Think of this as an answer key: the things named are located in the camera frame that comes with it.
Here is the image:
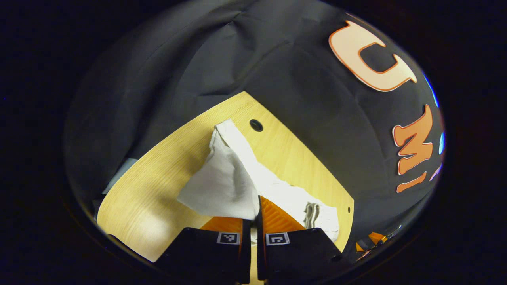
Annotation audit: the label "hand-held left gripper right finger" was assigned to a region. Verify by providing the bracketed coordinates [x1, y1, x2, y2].
[257, 195, 349, 281]

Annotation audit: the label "black backdrop cloth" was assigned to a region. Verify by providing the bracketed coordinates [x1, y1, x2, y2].
[65, 0, 444, 262]

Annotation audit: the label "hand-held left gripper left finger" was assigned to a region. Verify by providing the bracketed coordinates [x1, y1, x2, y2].
[156, 217, 252, 285]

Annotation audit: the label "white jeans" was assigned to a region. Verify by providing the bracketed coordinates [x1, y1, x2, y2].
[177, 119, 340, 243]

